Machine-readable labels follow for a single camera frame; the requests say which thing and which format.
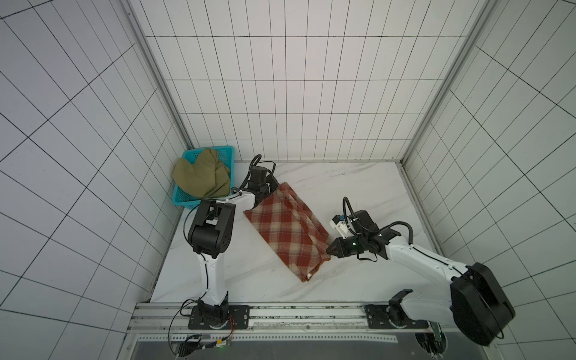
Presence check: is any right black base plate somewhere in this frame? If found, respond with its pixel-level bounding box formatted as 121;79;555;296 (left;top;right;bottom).
364;304;429;330

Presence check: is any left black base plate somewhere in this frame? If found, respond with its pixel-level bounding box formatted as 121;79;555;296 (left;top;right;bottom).
187;304;251;330

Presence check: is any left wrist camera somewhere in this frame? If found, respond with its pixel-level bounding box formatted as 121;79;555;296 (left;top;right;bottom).
248;165;269;190

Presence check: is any red plaid skirt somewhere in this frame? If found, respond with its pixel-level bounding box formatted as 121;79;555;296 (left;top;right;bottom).
244;182;333;282

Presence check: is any right control board with wires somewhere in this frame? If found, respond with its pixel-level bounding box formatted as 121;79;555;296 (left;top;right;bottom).
415;322;447;359

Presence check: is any control board with wires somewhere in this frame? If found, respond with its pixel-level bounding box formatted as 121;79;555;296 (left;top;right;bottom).
167;299;236;359
415;322;447;359

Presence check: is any aluminium mounting rail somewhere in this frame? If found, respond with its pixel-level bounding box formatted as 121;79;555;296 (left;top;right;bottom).
127;302;457;341

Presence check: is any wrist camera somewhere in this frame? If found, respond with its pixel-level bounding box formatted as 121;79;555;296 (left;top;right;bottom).
248;165;269;190
329;215;353;239

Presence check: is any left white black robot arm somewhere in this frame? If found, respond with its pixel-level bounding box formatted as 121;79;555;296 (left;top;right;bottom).
186;154;279;328

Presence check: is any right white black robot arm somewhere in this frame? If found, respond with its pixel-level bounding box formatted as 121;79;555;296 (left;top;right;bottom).
327;197;515;355

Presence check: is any teal plastic basket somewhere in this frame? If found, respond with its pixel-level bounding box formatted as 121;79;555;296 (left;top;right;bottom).
172;146;235;209

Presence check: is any left control board with wires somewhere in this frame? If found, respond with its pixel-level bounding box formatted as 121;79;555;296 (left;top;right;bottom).
167;299;236;359

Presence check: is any olive green skirt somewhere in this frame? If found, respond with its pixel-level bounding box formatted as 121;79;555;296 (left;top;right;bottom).
172;148;231;199

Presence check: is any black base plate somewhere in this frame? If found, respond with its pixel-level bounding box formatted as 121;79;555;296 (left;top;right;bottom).
364;304;429;330
187;304;251;330

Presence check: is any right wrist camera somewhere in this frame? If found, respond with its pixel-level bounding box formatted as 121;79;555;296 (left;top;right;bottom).
329;215;353;239

